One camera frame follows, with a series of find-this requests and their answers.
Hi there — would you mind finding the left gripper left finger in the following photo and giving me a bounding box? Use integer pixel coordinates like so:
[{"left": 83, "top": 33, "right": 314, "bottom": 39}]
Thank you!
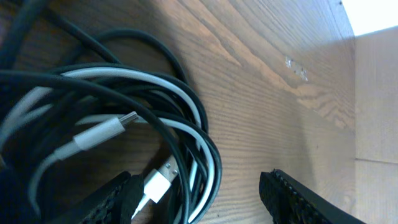
[{"left": 49, "top": 171, "right": 144, "bottom": 224}]

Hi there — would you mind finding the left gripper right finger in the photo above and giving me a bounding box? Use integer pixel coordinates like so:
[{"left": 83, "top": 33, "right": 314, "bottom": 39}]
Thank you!
[{"left": 259, "top": 169, "right": 362, "bottom": 224}]

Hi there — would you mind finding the black USB cable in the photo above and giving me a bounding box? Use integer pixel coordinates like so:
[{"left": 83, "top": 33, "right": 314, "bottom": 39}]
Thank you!
[{"left": 0, "top": 0, "right": 223, "bottom": 224}]

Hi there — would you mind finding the white USB cable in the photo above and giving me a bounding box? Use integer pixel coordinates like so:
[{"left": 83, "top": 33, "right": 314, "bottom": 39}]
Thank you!
[{"left": 0, "top": 67, "right": 216, "bottom": 223}]

